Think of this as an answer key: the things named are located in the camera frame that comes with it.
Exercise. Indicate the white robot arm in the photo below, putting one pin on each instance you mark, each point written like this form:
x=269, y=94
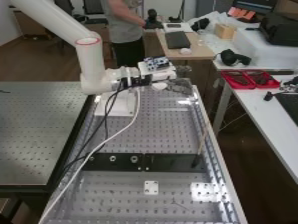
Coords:
x=90, y=63

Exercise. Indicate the black keyboard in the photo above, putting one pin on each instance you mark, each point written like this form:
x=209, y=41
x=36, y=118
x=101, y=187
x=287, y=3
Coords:
x=177, y=40

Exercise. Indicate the wooden desk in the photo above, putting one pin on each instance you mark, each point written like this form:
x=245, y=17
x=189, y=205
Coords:
x=199, y=53

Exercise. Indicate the white mouse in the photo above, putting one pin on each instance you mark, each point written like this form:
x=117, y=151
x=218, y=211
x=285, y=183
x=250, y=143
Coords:
x=185, y=51

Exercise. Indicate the clear box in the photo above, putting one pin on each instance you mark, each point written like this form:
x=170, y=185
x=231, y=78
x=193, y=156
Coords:
x=154, y=140

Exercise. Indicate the white block with screws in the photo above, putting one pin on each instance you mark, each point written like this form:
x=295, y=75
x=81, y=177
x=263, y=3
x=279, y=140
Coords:
x=150, y=187

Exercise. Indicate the red tray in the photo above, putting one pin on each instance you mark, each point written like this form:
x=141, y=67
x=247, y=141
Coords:
x=237, y=80
x=263, y=78

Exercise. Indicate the black plate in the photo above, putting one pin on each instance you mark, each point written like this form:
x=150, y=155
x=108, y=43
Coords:
x=170, y=163

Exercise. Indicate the cardboard box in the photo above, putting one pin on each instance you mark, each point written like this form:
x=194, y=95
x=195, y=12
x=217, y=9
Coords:
x=225, y=31

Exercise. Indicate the thin stick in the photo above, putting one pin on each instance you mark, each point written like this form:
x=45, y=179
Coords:
x=202, y=141

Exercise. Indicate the person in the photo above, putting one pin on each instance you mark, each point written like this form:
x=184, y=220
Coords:
x=124, y=28

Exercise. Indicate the dark grey robot hand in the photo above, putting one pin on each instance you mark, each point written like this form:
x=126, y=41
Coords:
x=164, y=74

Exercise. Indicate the white desk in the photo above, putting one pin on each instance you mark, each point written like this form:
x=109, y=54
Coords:
x=270, y=60

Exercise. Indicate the black bag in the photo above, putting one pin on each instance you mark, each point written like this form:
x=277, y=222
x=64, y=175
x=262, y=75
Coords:
x=279, y=30

